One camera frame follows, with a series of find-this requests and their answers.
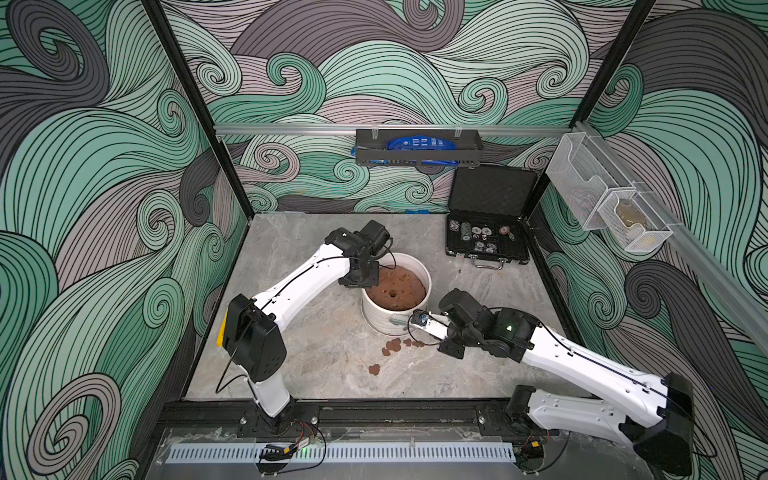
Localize white ceramic pot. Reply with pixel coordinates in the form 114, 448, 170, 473
361, 253, 432, 337

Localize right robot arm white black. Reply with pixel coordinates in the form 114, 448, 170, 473
412, 289, 698, 476

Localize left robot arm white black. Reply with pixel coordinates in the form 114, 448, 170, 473
217, 220, 391, 433

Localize brown mud lump in pot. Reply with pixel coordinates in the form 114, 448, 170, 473
365, 266, 427, 311

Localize brown mud piece far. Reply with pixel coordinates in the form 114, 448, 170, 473
381, 338, 402, 356

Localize brown mud piece by pot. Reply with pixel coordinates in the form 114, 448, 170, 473
404, 339, 426, 348

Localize open black tool case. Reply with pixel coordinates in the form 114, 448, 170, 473
444, 164, 538, 269

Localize blue item in tray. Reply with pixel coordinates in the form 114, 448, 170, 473
386, 136, 457, 151

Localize small electronics board left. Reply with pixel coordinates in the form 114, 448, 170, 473
255, 440, 310, 475

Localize small electronics board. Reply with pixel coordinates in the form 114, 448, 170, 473
255, 440, 310, 475
515, 440, 546, 475

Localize small electronics board right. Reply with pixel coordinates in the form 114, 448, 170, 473
515, 440, 546, 475

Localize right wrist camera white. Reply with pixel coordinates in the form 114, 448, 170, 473
406, 310, 449, 345

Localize black wall tray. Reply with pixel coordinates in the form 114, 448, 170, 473
351, 127, 485, 168

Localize yellow plastic triangle frame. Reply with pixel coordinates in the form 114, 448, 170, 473
216, 312, 228, 348

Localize aluminium rail back wall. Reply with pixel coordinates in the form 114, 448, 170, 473
214, 122, 571, 138

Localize aluminium rail wall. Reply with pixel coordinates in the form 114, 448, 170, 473
214, 122, 571, 138
572, 121, 767, 353

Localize clear plastic wall bin large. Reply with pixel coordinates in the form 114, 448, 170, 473
546, 132, 629, 231

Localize white slotted cable duct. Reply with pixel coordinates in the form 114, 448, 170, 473
165, 441, 516, 465

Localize clear plastic wall bin small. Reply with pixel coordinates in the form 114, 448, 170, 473
597, 187, 673, 254

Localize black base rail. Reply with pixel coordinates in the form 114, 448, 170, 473
157, 398, 560, 441

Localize black corner frame post left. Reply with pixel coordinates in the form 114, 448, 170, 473
141, 0, 255, 221

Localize black corner frame post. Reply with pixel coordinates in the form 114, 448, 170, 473
141, 0, 255, 221
521, 0, 656, 225

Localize black corner frame post right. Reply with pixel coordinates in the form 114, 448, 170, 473
521, 0, 656, 225

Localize aluminium rail right wall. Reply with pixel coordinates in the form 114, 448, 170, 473
572, 121, 767, 353

